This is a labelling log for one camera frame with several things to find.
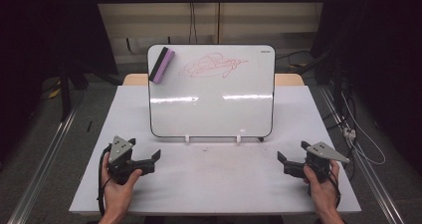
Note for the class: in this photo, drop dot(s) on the white table cover sheet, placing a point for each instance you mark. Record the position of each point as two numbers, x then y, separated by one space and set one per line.
215 184

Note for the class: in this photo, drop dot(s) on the white whiteboard support clip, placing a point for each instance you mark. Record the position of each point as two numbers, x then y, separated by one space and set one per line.
238 139
187 139

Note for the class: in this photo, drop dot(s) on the small black floor stick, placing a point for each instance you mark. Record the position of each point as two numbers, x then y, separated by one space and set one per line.
89 126

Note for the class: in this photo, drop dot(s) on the black metal stand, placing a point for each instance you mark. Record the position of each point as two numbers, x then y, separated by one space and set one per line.
65 91

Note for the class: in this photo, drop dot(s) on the aluminium floor rail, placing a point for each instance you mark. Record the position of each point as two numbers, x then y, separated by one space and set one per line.
40 171
368 171

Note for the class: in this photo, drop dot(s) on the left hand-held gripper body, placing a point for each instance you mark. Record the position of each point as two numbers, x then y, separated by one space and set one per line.
119 166

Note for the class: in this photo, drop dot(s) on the purple and black whiteboard eraser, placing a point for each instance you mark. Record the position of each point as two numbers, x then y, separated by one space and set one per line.
165 66

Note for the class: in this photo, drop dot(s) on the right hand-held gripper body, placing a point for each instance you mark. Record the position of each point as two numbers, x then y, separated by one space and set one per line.
318 169

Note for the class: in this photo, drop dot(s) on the person's right hand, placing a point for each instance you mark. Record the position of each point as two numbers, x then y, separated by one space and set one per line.
323 194

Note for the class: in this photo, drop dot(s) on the person's left hand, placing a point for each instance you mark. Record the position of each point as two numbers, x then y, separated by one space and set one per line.
116 197

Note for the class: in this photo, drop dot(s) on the white whiteboard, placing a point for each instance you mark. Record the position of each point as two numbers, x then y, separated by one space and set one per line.
212 111

